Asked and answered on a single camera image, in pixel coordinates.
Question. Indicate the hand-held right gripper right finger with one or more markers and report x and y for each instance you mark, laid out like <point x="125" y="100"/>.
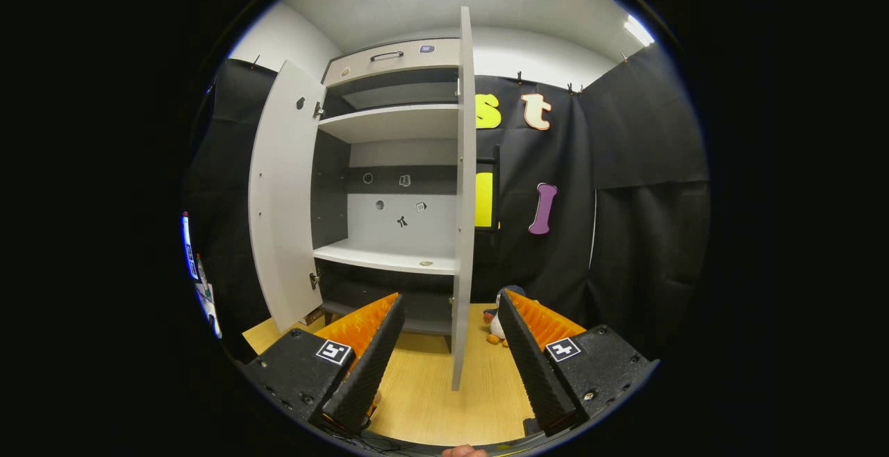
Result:
<point x="531" y="367"/>

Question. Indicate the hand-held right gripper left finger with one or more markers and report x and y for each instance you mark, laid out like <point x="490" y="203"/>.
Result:
<point x="364" y="367"/>

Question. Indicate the grey cabinet door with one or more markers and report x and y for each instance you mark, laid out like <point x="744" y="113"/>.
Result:
<point x="281" y="200"/>
<point x="464" y="200"/>

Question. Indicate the metal door hinge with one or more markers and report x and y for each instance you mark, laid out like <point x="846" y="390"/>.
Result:
<point x="314" y="280"/>
<point x="318" y="110"/>

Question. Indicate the grey wooden cabinet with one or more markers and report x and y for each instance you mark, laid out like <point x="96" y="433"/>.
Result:
<point x="396" y="123"/>

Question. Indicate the penguin plush toy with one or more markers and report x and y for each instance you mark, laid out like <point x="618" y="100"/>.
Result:
<point x="494" y="325"/>

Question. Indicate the black backdrop cloth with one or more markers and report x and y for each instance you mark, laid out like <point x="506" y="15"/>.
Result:
<point x="625" y="235"/>

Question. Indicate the computer monitor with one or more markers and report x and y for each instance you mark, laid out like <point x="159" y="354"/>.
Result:
<point x="188" y="248"/>

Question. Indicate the ceiling light panel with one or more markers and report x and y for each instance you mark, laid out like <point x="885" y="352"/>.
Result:
<point x="637" y="30"/>

